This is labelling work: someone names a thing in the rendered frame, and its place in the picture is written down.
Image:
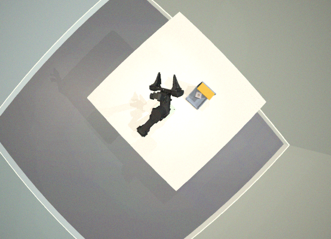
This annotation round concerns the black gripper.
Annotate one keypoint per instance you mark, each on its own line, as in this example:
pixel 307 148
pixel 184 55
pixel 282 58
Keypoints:
pixel 175 91

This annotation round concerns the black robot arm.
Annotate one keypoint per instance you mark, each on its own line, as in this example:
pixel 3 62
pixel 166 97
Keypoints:
pixel 157 114

